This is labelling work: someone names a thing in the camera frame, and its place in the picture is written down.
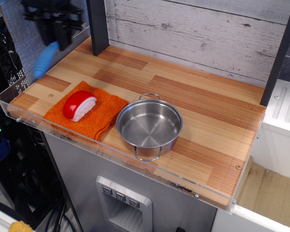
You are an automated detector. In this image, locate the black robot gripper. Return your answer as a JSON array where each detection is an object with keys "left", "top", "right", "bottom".
[{"left": 21, "top": 0, "right": 85, "bottom": 51}]

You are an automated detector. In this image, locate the blue handled metal spoon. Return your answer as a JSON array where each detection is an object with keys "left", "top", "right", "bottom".
[{"left": 33, "top": 41, "right": 59, "bottom": 79}]

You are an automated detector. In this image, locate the orange towel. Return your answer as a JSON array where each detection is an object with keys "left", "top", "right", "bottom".
[{"left": 44, "top": 81, "right": 128, "bottom": 141}]

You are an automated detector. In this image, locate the blue fabric panel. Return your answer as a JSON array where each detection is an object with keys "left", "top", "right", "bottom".
[{"left": 0, "top": 0, "right": 90, "bottom": 84}]

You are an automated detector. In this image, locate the red white toy sushi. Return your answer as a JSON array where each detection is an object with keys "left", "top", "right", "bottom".
[{"left": 63, "top": 90, "right": 97, "bottom": 122}]

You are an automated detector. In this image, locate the clear acrylic table guard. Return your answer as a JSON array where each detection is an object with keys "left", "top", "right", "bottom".
[{"left": 0, "top": 39, "right": 265, "bottom": 212}]

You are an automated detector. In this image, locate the stainless steel pot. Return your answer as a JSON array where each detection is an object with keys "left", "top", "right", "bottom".
[{"left": 116, "top": 93, "right": 183, "bottom": 161}]

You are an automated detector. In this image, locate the silver toy fridge cabinet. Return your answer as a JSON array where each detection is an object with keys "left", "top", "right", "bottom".
[{"left": 46, "top": 135, "right": 217, "bottom": 232}]

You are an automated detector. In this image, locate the grey ice dispenser panel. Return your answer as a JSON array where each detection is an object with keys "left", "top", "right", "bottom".
[{"left": 96, "top": 175, "right": 153, "bottom": 232}]

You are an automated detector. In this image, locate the white toy sink counter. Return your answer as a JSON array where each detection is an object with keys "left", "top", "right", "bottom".
[{"left": 212, "top": 80, "right": 290, "bottom": 232}]

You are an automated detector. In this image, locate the black vertical post left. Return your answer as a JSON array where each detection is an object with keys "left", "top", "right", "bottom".
[{"left": 86, "top": 0, "right": 109, "bottom": 56}]

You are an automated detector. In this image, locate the black vertical post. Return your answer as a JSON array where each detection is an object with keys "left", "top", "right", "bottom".
[
  {"left": 86, "top": 0, "right": 109, "bottom": 56},
  {"left": 260, "top": 17, "right": 290, "bottom": 106}
]

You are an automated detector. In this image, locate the black vertical post right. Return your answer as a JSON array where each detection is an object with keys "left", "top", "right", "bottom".
[{"left": 260, "top": 17, "right": 290, "bottom": 106}]

